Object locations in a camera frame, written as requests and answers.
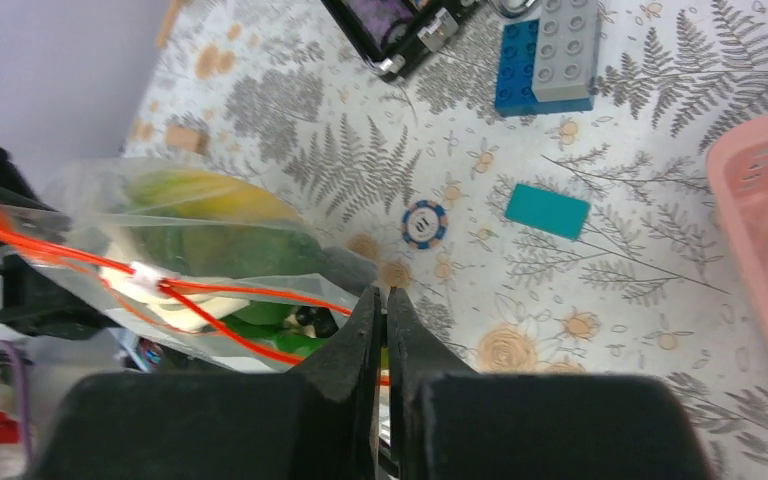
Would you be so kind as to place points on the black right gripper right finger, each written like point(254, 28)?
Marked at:
point(448, 421)

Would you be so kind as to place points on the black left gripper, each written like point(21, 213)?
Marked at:
point(31, 303)

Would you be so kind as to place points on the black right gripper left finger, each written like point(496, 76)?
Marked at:
point(314, 421)

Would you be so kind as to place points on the green toy cabbage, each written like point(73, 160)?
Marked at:
point(235, 252)

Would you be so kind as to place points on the yellow toy banana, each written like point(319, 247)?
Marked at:
point(197, 194)

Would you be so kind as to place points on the clear zip bag orange zipper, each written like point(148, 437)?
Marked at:
point(88, 225)

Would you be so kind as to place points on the dark toy grape bunch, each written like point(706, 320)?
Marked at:
point(313, 322)

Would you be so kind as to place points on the green toy chili pepper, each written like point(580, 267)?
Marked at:
point(264, 322)

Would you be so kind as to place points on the white toy garlic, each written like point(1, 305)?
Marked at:
point(168, 310)

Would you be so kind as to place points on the blue poker chip on table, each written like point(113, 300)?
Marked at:
point(424, 224)

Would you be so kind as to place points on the floral tablecloth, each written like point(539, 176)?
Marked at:
point(573, 242)

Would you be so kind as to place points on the teal toy brick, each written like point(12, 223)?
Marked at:
point(547, 211)

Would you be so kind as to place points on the blue toy brick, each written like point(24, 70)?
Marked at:
point(514, 95)

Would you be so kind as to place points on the grey toy brick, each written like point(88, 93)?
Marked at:
point(567, 50)

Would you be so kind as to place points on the black poker chip case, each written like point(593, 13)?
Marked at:
point(393, 37)

